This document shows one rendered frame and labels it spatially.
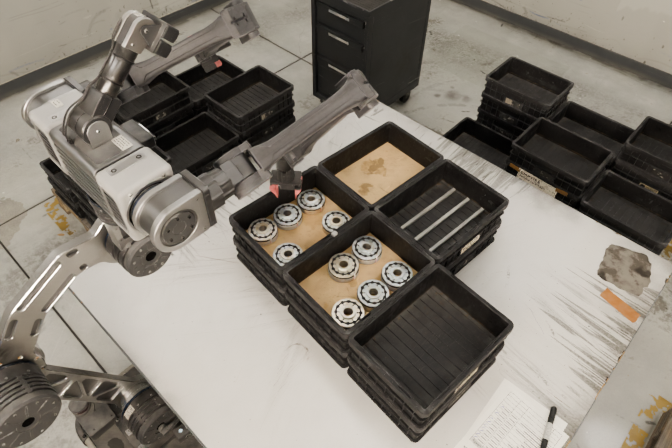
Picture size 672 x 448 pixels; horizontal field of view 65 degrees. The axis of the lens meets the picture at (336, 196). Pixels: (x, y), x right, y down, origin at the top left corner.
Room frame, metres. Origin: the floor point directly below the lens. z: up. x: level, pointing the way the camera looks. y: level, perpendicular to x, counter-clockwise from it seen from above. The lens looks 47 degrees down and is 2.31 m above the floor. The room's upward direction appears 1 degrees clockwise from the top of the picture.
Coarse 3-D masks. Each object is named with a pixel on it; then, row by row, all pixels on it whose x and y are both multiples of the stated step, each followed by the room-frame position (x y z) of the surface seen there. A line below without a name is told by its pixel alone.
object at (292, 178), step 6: (276, 168) 1.26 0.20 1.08; (276, 174) 1.28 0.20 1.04; (282, 174) 1.24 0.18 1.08; (288, 174) 1.24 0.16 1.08; (294, 174) 1.28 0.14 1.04; (300, 174) 1.28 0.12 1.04; (270, 180) 1.25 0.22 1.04; (276, 180) 1.25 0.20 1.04; (282, 180) 1.24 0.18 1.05; (288, 180) 1.24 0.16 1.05; (294, 180) 1.25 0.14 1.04; (300, 180) 1.25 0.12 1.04
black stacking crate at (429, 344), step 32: (416, 288) 0.92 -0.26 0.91; (448, 288) 0.95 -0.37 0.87; (384, 320) 0.83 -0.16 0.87; (416, 320) 0.86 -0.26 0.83; (448, 320) 0.86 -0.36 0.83; (480, 320) 0.85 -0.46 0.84; (352, 352) 0.72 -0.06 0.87; (384, 352) 0.75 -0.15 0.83; (416, 352) 0.75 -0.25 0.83; (448, 352) 0.75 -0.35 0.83; (480, 352) 0.75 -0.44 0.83; (384, 384) 0.63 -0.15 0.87; (416, 384) 0.65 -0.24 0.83; (448, 384) 0.65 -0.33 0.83; (416, 416) 0.54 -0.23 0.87
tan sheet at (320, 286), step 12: (348, 252) 1.11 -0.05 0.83; (384, 252) 1.12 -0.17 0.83; (360, 264) 1.06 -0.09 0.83; (372, 264) 1.07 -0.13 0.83; (384, 264) 1.07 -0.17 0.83; (408, 264) 1.07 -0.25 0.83; (312, 276) 1.01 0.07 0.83; (324, 276) 1.01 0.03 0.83; (360, 276) 1.02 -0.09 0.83; (372, 276) 1.02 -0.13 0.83; (312, 288) 0.96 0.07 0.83; (324, 288) 0.97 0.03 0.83; (336, 288) 0.97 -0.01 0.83; (348, 288) 0.97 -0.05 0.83; (324, 300) 0.92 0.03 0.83; (336, 300) 0.92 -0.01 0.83
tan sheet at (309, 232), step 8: (296, 200) 1.35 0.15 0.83; (328, 200) 1.36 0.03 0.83; (328, 208) 1.32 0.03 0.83; (336, 208) 1.32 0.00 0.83; (272, 216) 1.27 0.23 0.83; (304, 216) 1.27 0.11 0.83; (312, 216) 1.28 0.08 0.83; (320, 216) 1.28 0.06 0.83; (304, 224) 1.24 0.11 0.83; (312, 224) 1.24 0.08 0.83; (320, 224) 1.24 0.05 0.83; (280, 232) 1.20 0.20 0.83; (288, 232) 1.20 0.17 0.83; (296, 232) 1.20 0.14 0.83; (304, 232) 1.20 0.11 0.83; (312, 232) 1.20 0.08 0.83; (320, 232) 1.20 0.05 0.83; (280, 240) 1.16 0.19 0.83; (288, 240) 1.16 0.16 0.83; (296, 240) 1.16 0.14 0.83; (304, 240) 1.16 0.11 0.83; (312, 240) 1.16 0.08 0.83; (264, 248) 1.12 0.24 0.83; (272, 248) 1.12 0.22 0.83; (304, 248) 1.13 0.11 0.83; (272, 256) 1.09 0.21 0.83; (288, 256) 1.09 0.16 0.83
